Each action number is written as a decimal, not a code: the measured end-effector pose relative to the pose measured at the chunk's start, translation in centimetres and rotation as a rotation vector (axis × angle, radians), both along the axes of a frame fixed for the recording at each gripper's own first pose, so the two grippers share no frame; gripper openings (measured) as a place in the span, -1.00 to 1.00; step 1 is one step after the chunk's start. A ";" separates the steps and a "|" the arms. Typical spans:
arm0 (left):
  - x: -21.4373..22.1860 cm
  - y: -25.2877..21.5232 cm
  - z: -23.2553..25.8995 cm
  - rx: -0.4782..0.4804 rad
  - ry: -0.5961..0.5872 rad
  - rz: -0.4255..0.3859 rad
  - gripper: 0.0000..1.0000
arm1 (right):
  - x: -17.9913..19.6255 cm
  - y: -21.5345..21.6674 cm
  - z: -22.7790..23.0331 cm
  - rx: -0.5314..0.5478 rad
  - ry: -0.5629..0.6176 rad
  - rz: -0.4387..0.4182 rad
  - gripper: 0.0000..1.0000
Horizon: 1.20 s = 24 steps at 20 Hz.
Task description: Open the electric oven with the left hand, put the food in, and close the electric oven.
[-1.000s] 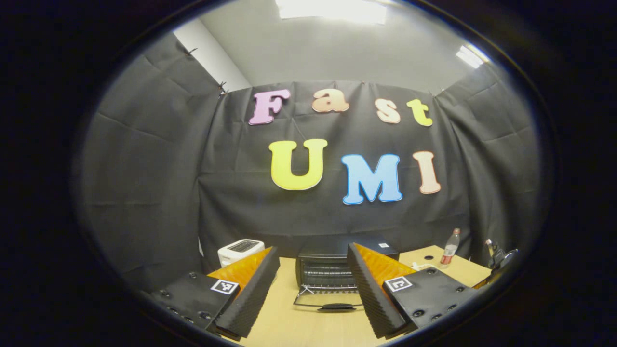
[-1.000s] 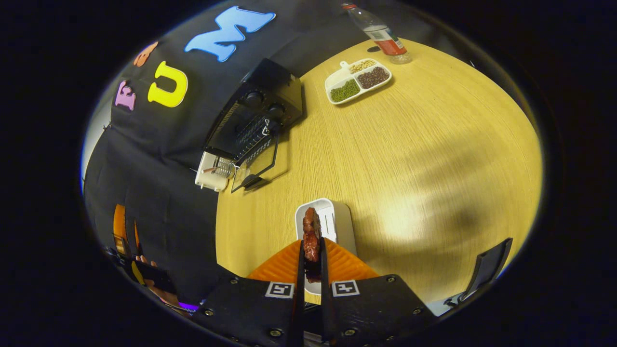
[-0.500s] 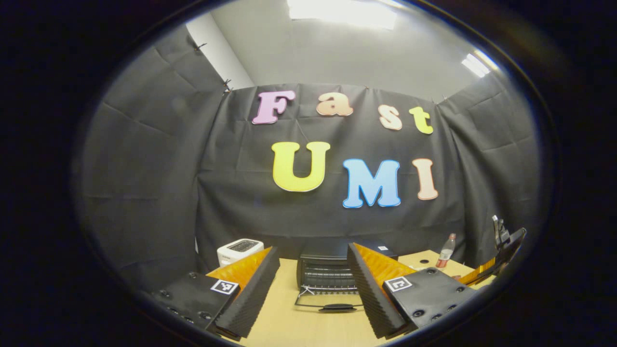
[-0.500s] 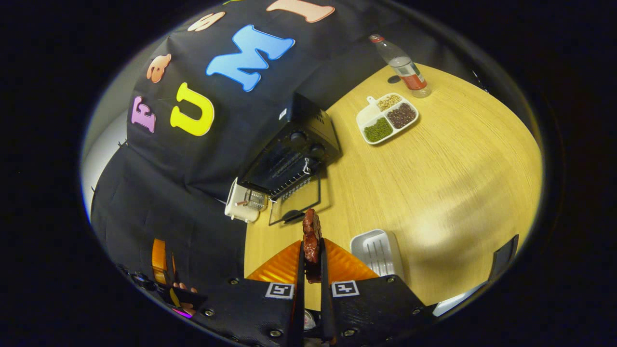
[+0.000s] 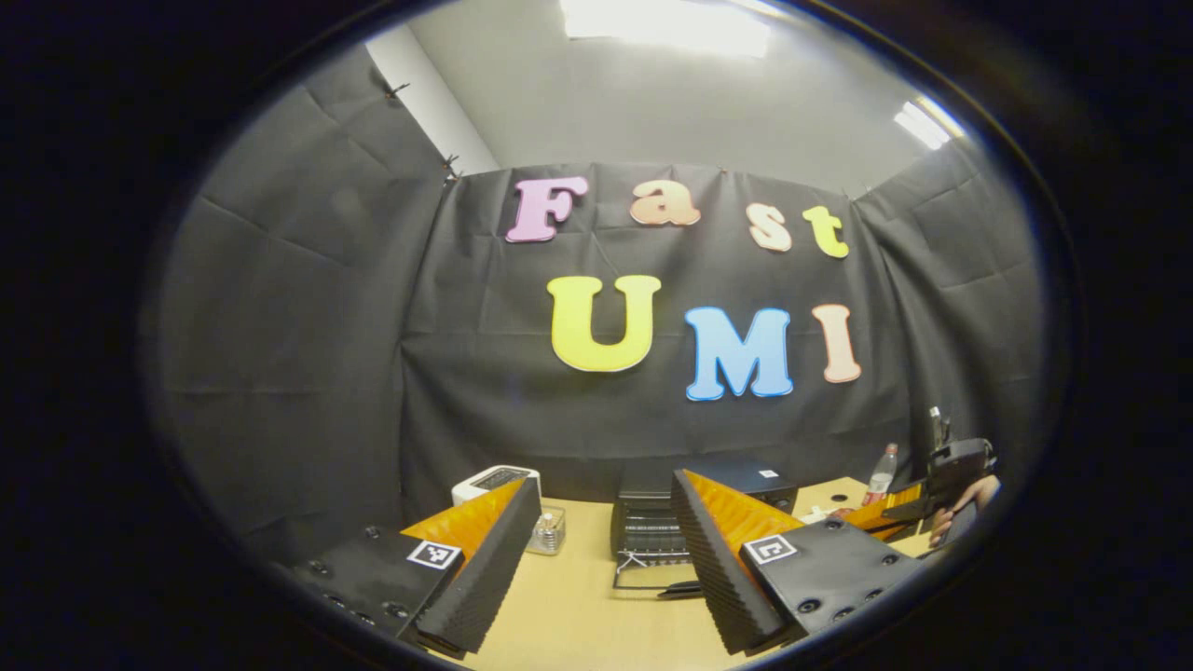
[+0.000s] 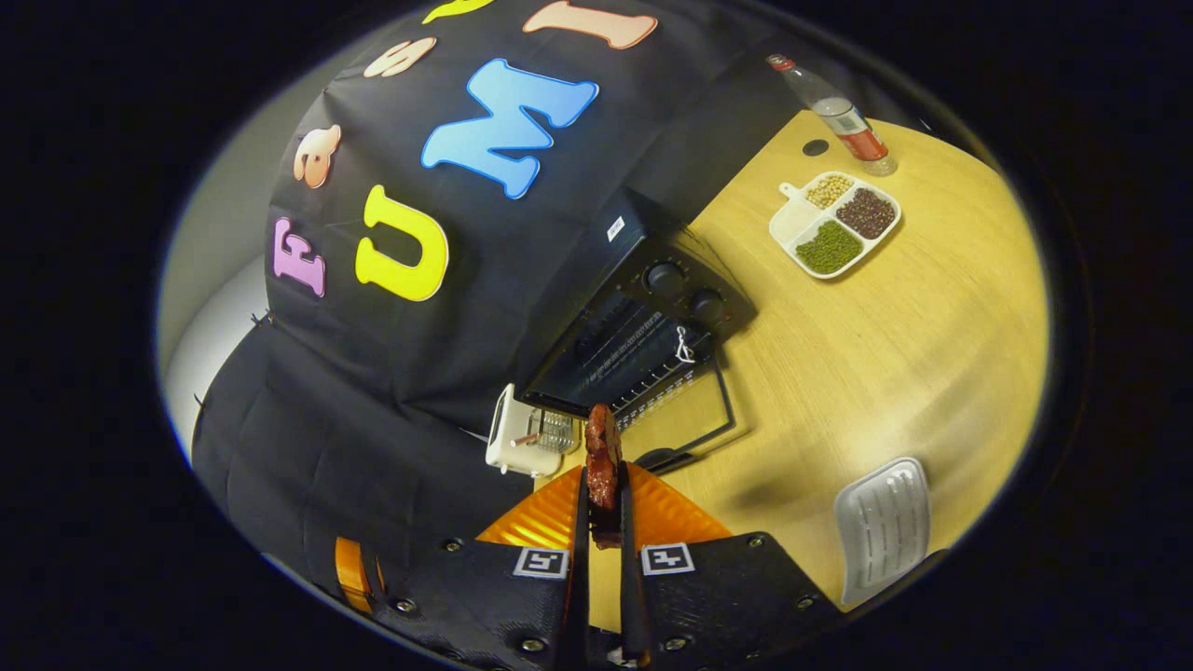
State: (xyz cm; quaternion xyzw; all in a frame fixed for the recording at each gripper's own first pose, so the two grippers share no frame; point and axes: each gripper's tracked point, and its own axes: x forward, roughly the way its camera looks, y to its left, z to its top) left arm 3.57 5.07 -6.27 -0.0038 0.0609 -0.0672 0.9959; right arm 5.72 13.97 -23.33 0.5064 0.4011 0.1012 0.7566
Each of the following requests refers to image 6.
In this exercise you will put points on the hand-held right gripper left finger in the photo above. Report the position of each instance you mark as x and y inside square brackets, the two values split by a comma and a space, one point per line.
[576, 615]

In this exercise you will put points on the clear plastic water bottle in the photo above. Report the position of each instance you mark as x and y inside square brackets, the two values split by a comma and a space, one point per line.
[848, 126]

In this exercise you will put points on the white divided dish of beans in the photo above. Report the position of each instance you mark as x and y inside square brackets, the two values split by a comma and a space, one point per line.
[794, 224]

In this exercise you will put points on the pink stick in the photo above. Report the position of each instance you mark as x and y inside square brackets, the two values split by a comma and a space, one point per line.
[524, 438]

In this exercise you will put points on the reddish brown meat slab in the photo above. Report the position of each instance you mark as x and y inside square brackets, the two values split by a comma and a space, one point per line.
[603, 466]

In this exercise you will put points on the black table grommet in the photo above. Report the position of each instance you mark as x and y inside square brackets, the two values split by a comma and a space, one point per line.
[815, 147]

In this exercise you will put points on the black backdrop cloth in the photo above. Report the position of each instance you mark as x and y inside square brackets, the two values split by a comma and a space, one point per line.
[373, 391]

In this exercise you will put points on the black electric oven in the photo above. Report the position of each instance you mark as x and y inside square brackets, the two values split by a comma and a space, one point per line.
[643, 252]

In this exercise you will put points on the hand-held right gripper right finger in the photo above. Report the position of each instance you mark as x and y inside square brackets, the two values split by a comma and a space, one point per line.
[634, 606]

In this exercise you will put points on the white ribbed plate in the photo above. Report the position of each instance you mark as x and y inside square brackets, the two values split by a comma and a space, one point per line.
[881, 531]

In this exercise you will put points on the white toaster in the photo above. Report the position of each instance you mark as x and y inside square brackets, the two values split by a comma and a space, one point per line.
[508, 443]

